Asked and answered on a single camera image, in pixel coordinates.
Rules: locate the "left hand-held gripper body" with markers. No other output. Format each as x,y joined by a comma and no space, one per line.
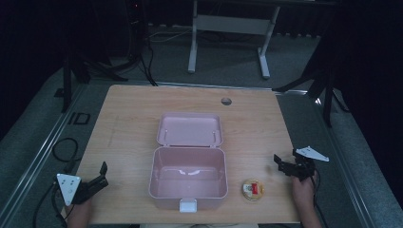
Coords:
68,186

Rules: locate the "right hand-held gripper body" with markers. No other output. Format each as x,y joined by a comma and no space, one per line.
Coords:
302,167

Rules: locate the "round yellow snack packet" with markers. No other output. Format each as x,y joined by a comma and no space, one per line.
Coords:
253,189

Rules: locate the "pink plastic storage box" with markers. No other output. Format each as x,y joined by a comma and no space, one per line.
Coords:
189,167

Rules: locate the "person's right hand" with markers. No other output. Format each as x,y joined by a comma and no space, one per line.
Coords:
302,190

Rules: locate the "person's left hand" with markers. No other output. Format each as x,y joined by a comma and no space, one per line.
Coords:
79,212

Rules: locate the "black tripod stand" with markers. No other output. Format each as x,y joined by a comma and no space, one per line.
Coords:
326,79

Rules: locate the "black metal stand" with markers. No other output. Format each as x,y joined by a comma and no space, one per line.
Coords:
67,82

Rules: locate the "dark computer tower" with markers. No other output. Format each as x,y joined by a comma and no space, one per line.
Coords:
136,28

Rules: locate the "white metal desk frame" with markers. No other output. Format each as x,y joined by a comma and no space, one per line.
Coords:
233,24

